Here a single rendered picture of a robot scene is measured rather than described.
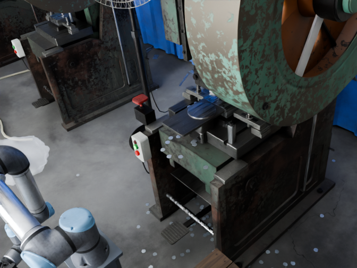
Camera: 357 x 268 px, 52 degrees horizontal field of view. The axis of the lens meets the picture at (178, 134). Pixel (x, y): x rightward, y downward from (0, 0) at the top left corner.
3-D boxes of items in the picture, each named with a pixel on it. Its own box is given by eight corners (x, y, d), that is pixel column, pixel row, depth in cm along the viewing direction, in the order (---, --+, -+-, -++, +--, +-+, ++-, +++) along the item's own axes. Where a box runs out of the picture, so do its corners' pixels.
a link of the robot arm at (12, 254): (7, 246, 167) (14, 257, 172) (-1, 254, 164) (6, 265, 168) (19, 251, 164) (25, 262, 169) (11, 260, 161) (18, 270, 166)
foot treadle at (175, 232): (172, 250, 182) (171, 244, 179) (160, 239, 188) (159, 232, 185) (251, 188, 209) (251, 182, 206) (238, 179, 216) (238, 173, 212)
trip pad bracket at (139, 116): (150, 144, 185) (144, 113, 173) (139, 136, 191) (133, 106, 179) (160, 139, 188) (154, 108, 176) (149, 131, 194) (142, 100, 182)
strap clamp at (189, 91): (205, 108, 173) (204, 90, 167) (182, 96, 184) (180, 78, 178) (214, 103, 176) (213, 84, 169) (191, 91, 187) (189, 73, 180)
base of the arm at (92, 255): (84, 277, 137) (77, 262, 131) (65, 254, 146) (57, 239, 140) (117, 252, 145) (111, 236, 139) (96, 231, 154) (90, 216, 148)
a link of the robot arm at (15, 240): (22, 209, 168) (31, 224, 175) (-1, 225, 162) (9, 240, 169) (31, 217, 163) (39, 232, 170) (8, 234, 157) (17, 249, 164)
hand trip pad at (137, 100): (140, 116, 177) (137, 102, 173) (133, 111, 181) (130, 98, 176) (151, 109, 180) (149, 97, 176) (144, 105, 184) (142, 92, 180)
